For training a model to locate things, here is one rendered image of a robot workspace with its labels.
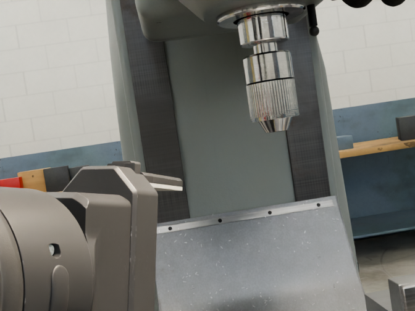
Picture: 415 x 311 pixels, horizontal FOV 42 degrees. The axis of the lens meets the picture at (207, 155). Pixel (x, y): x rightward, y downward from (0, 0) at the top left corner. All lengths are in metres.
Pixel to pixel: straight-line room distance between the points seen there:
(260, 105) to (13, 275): 0.34
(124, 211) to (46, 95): 4.55
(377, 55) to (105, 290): 4.89
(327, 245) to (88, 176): 0.63
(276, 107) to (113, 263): 0.26
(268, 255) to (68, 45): 4.11
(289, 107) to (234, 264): 0.42
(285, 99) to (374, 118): 4.55
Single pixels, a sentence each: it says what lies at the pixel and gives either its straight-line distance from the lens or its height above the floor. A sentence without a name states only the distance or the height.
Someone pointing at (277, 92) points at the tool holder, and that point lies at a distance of 0.51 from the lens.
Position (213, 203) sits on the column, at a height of 1.08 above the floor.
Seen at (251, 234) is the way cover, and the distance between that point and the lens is 0.89.
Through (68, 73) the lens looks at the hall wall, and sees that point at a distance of 4.82.
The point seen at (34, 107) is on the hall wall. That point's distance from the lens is 4.86.
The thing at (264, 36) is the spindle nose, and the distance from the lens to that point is 0.51.
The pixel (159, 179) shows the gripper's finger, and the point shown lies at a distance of 0.35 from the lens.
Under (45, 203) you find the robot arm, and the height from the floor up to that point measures 1.18.
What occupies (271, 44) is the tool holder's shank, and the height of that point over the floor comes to 1.28.
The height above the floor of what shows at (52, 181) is 0.97.
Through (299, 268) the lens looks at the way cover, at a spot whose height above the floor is 0.96.
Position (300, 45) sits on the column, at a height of 1.32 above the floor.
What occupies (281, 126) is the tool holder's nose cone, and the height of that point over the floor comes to 1.20.
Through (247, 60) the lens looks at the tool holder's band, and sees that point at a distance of 0.52.
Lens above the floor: 1.21
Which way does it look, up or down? 3 degrees down
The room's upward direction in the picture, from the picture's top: 8 degrees counter-clockwise
